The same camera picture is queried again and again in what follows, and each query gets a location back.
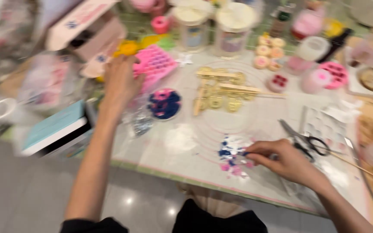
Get person's right hand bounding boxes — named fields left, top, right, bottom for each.
left=245, top=139, right=324, bottom=192

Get person's left hand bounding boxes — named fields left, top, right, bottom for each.
left=103, top=54, right=146, bottom=108

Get yellow flower mold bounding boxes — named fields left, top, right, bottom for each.
left=113, top=40, right=139, bottom=58

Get pink square silicone mold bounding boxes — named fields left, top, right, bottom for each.
left=133, top=44, right=179, bottom=93

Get green silicone mold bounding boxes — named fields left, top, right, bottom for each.
left=156, top=36, right=176, bottom=51

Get open pink cardboard box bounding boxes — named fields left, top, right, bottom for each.
left=45, top=0, right=128, bottom=79

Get small pink cup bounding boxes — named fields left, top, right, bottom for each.
left=150, top=16, right=170, bottom=35

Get dish of blue pink wax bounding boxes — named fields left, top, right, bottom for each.
left=147, top=87, right=183, bottom=121

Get white star shape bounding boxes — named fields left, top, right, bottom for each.
left=175, top=53, right=194, bottom=67

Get clear bag of glitter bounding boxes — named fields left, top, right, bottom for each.
left=123, top=106, right=155, bottom=137

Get clear jar with white lid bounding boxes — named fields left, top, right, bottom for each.
left=172, top=3, right=213, bottom=53
left=213, top=3, right=260, bottom=59

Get clear bag with pink contents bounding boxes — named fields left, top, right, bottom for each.
left=21, top=53, right=77, bottom=111

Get flat wooden stick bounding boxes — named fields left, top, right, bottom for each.
left=196, top=71, right=239, bottom=78
left=218, top=83, right=262, bottom=94

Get teal and white box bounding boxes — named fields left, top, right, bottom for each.
left=21, top=100, right=94, bottom=158

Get translucent silicone work mat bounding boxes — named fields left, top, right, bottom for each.
left=110, top=49, right=370, bottom=218

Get cluster of gold candle tins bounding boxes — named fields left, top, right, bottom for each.
left=194, top=66, right=259, bottom=114

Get white tape roll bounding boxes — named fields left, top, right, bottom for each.
left=0, top=98, right=19, bottom=123

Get pile of blue pink wax bits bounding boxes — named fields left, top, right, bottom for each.
left=218, top=135, right=256, bottom=179

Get group of round flower candles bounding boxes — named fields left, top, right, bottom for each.
left=253, top=33, right=286, bottom=72

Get thin wooden skewer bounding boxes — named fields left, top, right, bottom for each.
left=219, top=89, right=287, bottom=97
left=313, top=145, right=373, bottom=188

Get small dish with red pieces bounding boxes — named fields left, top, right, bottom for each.
left=266, top=73, right=289, bottom=94

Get small pink jar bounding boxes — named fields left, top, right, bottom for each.
left=286, top=56, right=314, bottom=76

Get person's black clothing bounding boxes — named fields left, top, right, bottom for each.
left=60, top=198, right=269, bottom=233

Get large pink jar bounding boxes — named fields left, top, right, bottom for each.
left=291, top=9, right=325, bottom=41

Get white round silicone mold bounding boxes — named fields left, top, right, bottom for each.
left=295, top=36, right=332, bottom=63

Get pale pink round candle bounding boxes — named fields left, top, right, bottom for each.
left=301, top=68, right=333, bottom=94

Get clear plastic mold sheet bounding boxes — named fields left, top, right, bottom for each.
left=302, top=106, right=348, bottom=147

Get yellow round object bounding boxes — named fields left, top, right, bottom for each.
left=323, top=17, right=346, bottom=38

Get pink round silicone mold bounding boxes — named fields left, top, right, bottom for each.
left=319, top=61, right=349, bottom=90

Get black bottle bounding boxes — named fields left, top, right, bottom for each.
left=317, top=28, right=354, bottom=64

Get white bowl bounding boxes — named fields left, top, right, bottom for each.
left=349, top=0, right=373, bottom=28

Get long metal tool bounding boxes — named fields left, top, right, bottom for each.
left=345, top=137, right=373, bottom=213

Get black handled scissors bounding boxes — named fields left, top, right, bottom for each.
left=278, top=119, right=332, bottom=163

